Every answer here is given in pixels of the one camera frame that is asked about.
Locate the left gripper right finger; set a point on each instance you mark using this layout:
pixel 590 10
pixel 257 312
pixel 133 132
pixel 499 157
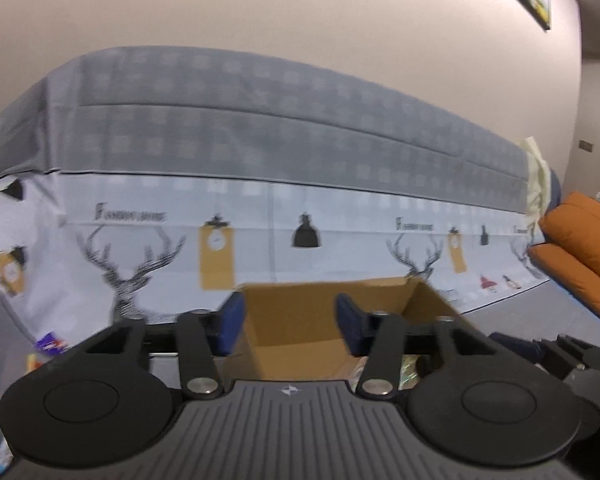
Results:
pixel 475 401

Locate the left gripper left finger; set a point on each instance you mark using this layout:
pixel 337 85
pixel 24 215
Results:
pixel 116 393

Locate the purple candy bar wrapper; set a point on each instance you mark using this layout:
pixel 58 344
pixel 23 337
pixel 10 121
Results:
pixel 50 345

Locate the clear bag of mixed candy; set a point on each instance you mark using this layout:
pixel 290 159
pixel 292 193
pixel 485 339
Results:
pixel 408 375

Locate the light blue snack stick wrapper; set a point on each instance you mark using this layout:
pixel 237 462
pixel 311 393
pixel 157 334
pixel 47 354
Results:
pixel 6 456

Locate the lower orange cushion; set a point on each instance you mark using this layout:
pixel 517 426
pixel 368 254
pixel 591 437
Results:
pixel 568 272

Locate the orange cushion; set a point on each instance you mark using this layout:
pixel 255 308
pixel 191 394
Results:
pixel 575 227
pixel 568 272

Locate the open cardboard box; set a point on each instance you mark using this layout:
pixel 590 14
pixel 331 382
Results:
pixel 290 333

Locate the cream cloth on sofa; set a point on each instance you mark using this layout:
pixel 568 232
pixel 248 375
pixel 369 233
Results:
pixel 538 184

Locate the grey deer-print sofa cover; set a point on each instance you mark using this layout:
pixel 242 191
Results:
pixel 140 183

